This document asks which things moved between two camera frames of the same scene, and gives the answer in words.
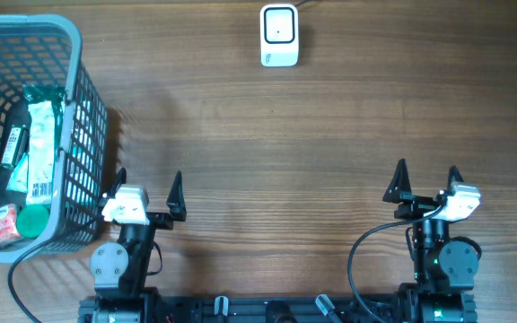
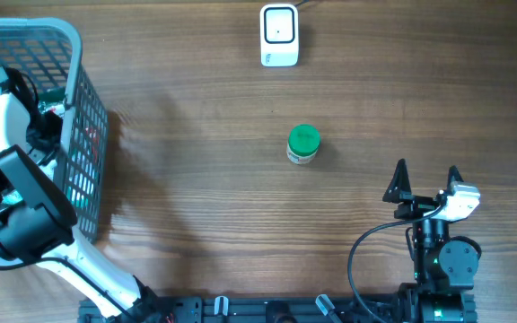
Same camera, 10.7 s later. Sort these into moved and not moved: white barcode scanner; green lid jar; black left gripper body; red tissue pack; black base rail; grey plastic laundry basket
Moved: green lid jar; black left gripper body; red tissue pack
Not moved: black base rail; white barcode scanner; grey plastic laundry basket
